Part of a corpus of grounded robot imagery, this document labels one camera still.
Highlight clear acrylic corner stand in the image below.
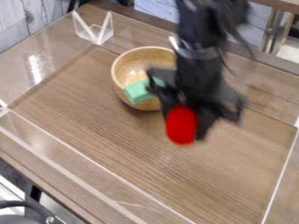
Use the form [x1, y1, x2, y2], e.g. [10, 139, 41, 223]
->
[70, 11, 113, 46]

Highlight black cable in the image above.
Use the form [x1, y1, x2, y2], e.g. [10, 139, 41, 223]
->
[0, 200, 36, 218]

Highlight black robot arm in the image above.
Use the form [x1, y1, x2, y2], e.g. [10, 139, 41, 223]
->
[145, 0, 249, 144]

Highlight clear acrylic tray wall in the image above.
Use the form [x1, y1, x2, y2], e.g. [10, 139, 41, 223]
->
[0, 108, 196, 224]

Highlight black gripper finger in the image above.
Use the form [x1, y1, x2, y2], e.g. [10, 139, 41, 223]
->
[158, 93, 181, 118]
[194, 108, 217, 141]

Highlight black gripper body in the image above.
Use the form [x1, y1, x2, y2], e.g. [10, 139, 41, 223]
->
[145, 43, 246, 123]

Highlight wooden bowl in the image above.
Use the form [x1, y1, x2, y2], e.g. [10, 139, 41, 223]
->
[110, 46, 174, 111]

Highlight green foam block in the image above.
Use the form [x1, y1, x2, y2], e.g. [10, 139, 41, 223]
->
[124, 78, 154, 105]

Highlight red plush fruit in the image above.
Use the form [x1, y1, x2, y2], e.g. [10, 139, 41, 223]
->
[165, 104, 197, 145]

